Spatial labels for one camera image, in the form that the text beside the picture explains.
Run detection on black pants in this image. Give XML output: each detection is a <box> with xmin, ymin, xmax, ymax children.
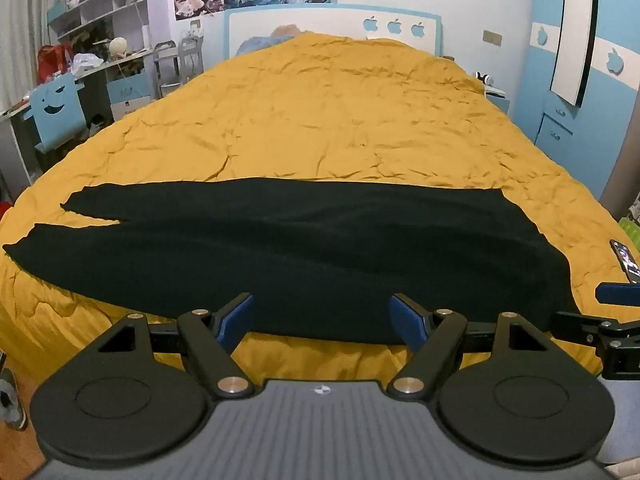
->
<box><xmin>2</xmin><ymin>176</ymin><xmax>576</xmax><ymax>346</ymax></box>

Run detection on blue smiley-face chair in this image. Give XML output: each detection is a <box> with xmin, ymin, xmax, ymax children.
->
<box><xmin>31</xmin><ymin>76</ymin><xmax>87</xmax><ymax>161</ymax></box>

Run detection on white nightstand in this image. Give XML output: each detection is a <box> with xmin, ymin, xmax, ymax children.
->
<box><xmin>484</xmin><ymin>87</ymin><xmax>512</xmax><ymax>121</ymax></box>

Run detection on blue white wardrobe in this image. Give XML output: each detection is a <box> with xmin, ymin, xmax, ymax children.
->
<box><xmin>515</xmin><ymin>0</ymin><xmax>640</xmax><ymax>216</ymax></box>

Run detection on grey shoe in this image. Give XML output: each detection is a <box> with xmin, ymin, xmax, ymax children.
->
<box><xmin>0</xmin><ymin>367</ymin><xmax>30</xmax><ymax>432</ymax></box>

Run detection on red bag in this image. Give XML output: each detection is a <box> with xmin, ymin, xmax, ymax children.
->
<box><xmin>36</xmin><ymin>44</ymin><xmax>73</xmax><ymax>83</ymax></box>

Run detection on yellow bed blanket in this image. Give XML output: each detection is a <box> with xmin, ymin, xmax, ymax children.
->
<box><xmin>0</xmin><ymin>32</ymin><xmax>640</xmax><ymax>391</ymax></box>

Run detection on blue pillow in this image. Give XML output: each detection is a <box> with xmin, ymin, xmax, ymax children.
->
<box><xmin>235</xmin><ymin>22</ymin><xmax>311</xmax><ymax>56</ymax></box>

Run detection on grey folding chair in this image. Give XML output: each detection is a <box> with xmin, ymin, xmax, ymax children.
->
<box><xmin>152</xmin><ymin>40</ymin><xmax>181</xmax><ymax>101</ymax></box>

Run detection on white bookshelf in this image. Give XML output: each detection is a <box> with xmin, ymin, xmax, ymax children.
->
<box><xmin>46</xmin><ymin>0</ymin><xmax>151</xmax><ymax>56</ymax></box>

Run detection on white blue bed headboard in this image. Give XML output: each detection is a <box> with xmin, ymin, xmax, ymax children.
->
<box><xmin>223</xmin><ymin>3</ymin><xmax>443</xmax><ymax>58</ymax></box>

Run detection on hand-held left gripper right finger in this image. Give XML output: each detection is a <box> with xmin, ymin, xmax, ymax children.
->
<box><xmin>387</xmin><ymin>292</ymin><xmax>552</xmax><ymax>397</ymax></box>

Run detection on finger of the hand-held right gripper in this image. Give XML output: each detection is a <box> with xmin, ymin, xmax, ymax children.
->
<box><xmin>595</xmin><ymin>282</ymin><xmax>640</xmax><ymax>306</ymax></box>
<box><xmin>549</xmin><ymin>311</ymin><xmax>640</xmax><ymax>347</ymax></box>

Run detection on white black-edged panel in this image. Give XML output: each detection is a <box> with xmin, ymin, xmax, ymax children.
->
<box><xmin>549</xmin><ymin>0</ymin><xmax>600</xmax><ymax>107</ymax></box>

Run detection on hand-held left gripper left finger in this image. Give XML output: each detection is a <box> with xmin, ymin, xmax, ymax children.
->
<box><xmin>96</xmin><ymin>292</ymin><xmax>256</xmax><ymax>398</ymax></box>

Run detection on smartphone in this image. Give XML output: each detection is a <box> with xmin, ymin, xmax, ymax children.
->
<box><xmin>610</xmin><ymin>239</ymin><xmax>640</xmax><ymax>285</ymax></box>

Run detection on cluttered desk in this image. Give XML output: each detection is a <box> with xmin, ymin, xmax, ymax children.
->
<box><xmin>0</xmin><ymin>47</ymin><xmax>153</xmax><ymax>186</ymax></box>

